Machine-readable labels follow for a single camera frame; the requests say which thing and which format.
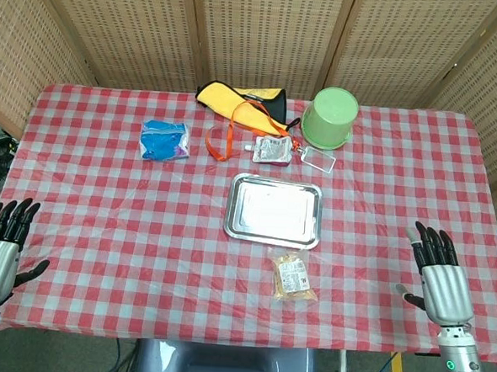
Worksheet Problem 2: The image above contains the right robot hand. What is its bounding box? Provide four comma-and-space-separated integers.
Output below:
393, 220, 480, 331

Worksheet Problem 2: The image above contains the clear snack bag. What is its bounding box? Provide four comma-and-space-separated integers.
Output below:
265, 246, 322, 305

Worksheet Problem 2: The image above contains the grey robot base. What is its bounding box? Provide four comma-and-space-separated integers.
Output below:
134, 337, 319, 372

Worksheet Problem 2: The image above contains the stainless steel tray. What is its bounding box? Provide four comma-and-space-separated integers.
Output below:
222, 171, 324, 252

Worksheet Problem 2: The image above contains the red white checkered tablecloth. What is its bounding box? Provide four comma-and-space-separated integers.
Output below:
0, 78, 497, 366

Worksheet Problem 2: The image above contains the clear badge holder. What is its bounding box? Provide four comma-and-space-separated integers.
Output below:
300, 146, 338, 176

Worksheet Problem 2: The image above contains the blue tissue pack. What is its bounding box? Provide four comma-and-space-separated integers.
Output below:
139, 118, 193, 164

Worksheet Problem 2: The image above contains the green plastic bucket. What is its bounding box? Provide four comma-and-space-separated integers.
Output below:
299, 85, 361, 153

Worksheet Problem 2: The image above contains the red drink pouch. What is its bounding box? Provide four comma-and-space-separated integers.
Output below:
243, 134, 296, 168

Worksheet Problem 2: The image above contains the yellow and black cloth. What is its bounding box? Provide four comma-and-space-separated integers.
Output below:
193, 79, 292, 138

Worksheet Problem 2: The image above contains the woven folding screen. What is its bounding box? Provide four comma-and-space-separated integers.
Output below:
0, 0, 497, 189

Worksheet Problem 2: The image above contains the orange lanyard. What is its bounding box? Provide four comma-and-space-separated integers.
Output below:
204, 98, 302, 167

